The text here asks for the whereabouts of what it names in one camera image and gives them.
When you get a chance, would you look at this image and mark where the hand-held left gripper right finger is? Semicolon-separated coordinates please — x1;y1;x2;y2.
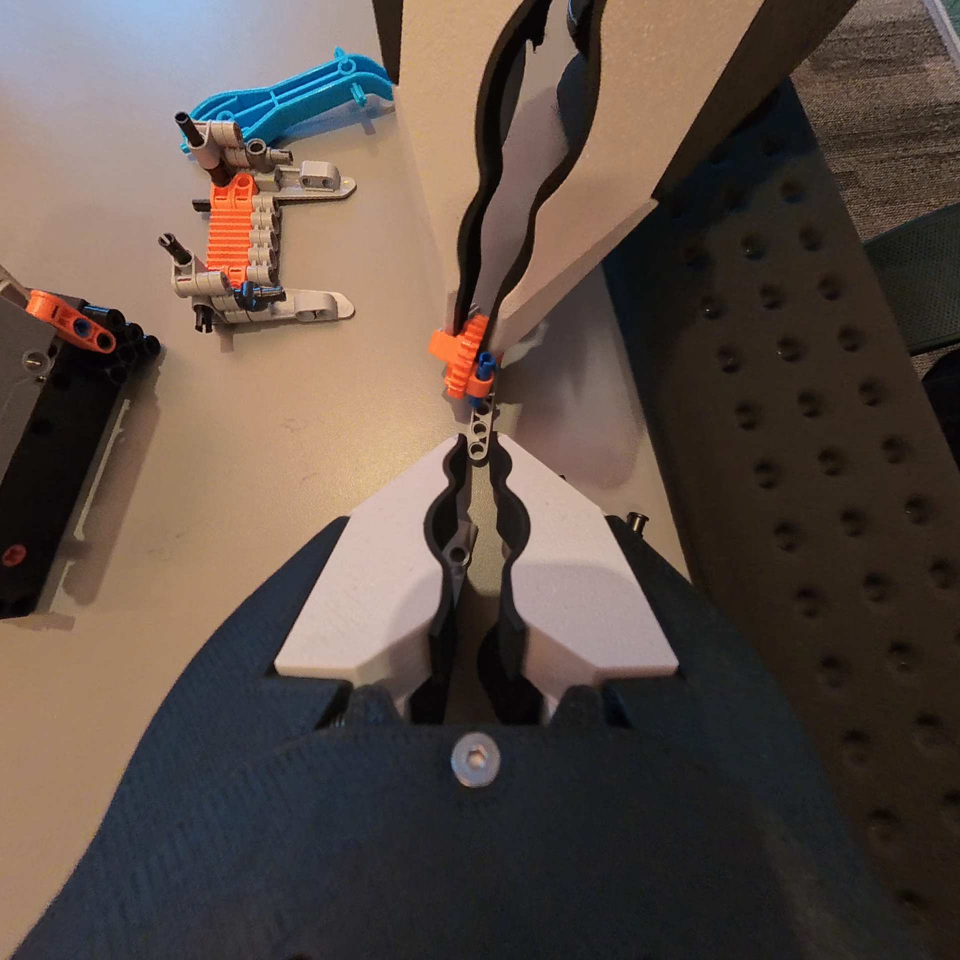
477;433;681;725

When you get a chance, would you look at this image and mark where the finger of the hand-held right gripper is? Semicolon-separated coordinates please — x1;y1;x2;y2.
372;0;552;335
487;0;858;361

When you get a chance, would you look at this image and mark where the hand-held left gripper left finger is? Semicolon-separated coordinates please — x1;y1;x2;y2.
273;435;481;725

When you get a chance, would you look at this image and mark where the grey toy beam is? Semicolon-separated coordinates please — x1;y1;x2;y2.
441;393;498;575

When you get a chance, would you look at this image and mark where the orange toy gear assembly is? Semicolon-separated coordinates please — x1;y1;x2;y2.
427;313;498;400

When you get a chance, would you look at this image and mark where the cyan plastic separator tool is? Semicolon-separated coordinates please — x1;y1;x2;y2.
180;48;396;155

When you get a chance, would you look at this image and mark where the orange grey ribbed toy model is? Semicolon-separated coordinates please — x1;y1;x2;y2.
157;111;357;335

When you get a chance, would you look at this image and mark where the black perforated chair seat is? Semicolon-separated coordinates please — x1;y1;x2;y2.
603;78;960;960

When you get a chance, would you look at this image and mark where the black grey toy motor model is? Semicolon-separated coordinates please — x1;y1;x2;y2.
0;262;162;620

